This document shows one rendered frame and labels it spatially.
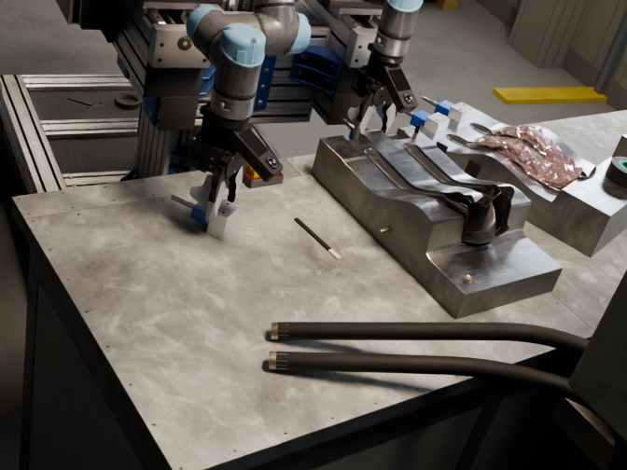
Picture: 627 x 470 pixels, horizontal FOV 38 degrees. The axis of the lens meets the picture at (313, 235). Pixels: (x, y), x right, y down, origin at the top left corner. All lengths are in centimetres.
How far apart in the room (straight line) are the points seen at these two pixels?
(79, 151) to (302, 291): 155
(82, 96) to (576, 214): 195
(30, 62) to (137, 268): 250
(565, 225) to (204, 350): 89
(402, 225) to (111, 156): 149
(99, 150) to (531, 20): 290
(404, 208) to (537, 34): 354
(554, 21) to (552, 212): 316
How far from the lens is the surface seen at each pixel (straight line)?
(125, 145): 312
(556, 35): 518
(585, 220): 201
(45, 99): 334
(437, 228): 171
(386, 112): 209
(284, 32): 169
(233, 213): 171
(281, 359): 146
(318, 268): 171
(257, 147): 162
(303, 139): 380
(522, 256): 183
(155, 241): 170
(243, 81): 156
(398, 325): 152
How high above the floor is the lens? 180
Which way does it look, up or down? 34 degrees down
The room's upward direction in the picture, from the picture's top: 15 degrees clockwise
